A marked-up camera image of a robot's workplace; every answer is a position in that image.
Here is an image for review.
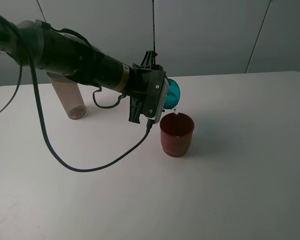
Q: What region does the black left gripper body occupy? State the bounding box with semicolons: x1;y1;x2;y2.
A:
124;64;166;115

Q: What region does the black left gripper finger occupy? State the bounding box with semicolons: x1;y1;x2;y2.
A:
140;50;157;70
128;97;143;124

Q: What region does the teal translucent plastic cup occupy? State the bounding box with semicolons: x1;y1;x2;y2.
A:
164;78;181;110

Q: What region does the brown translucent water bottle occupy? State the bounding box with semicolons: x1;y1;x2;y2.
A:
46;72;88;120

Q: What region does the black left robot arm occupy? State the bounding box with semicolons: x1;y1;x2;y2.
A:
0;16;168;123

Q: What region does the red plastic cup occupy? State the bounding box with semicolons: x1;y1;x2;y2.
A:
160;112;195;158

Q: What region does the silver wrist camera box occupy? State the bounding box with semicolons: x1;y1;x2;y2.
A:
143;76;169;124

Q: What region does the black camera cable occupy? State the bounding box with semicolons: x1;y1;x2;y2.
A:
0;9;153;173

